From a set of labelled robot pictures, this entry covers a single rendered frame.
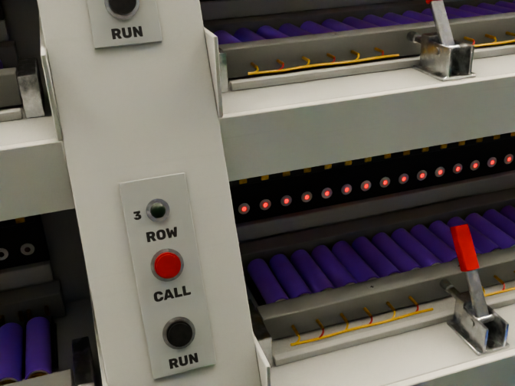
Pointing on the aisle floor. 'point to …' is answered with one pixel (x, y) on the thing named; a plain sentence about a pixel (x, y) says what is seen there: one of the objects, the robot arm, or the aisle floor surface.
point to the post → (92, 118)
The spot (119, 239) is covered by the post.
